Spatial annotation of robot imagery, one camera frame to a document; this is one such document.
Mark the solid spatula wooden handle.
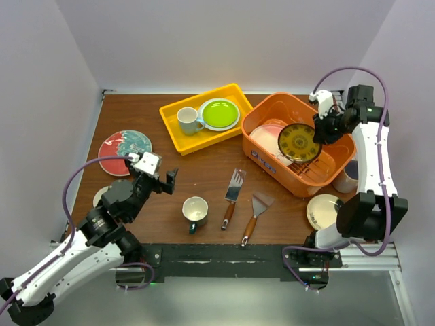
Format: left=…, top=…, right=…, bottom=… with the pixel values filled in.
left=241, top=192, right=275, bottom=247

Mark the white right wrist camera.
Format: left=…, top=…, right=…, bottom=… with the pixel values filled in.
left=308, top=90, right=335, bottom=120

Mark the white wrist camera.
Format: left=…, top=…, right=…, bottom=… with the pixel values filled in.
left=308, top=90, right=335, bottom=120
left=128, top=152, right=162, bottom=176

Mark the small white dish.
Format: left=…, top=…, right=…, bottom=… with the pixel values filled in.
left=92, top=186, right=109, bottom=208

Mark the cream plate black mark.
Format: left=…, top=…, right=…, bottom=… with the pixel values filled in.
left=307, top=194, right=344, bottom=230

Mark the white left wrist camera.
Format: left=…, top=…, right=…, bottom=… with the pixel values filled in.
left=128, top=152, right=162, bottom=176

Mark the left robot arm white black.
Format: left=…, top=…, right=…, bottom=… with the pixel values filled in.
left=1, top=169, right=178, bottom=325

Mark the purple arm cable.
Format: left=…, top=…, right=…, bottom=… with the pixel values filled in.
left=281, top=66, right=390, bottom=293
left=0, top=154, right=156, bottom=306

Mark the slotted spatula wooden handle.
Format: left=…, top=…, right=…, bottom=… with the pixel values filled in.
left=221, top=168, right=246, bottom=231

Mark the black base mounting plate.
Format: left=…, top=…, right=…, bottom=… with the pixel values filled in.
left=115, top=242, right=341, bottom=289

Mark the beige purple cup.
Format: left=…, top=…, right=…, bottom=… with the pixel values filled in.
left=332, top=160, right=358, bottom=194

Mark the pink and cream plate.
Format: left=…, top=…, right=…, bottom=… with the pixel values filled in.
left=249, top=124, right=293, bottom=166

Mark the red and teal plate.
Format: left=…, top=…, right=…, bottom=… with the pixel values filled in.
left=97, top=130, right=152, bottom=177

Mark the white scalloped plate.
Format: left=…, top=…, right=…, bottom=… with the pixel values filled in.
left=198, top=98, right=241, bottom=132

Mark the orange plastic dish bin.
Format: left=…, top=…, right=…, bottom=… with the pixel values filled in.
left=241, top=92, right=356, bottom=198

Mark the light blue mug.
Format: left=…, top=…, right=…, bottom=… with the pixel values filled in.
left=177, top=107, right=205, bottom=136

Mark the yellow patterned plate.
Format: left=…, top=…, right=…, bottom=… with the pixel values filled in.
left=277, top=123, right=322, bottom=163

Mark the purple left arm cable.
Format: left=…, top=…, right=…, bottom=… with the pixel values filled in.
left=0, top=154, right=156, bottom=306

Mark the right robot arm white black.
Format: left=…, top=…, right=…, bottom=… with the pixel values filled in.
left=296, top=85, right=408, bottom=267

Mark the white cup green handle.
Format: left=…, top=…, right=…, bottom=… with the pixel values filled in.
left=182, top=196, right=209, bottom=234

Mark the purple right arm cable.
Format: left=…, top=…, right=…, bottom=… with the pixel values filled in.
left=281, top=66, right=390, bottom=293

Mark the lime green plate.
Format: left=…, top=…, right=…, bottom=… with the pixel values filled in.
left=202, top=100, right=239, bottom=128

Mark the yellow plastic tray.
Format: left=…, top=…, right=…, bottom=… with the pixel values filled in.
left=159, top=83, right=253, bottom=156

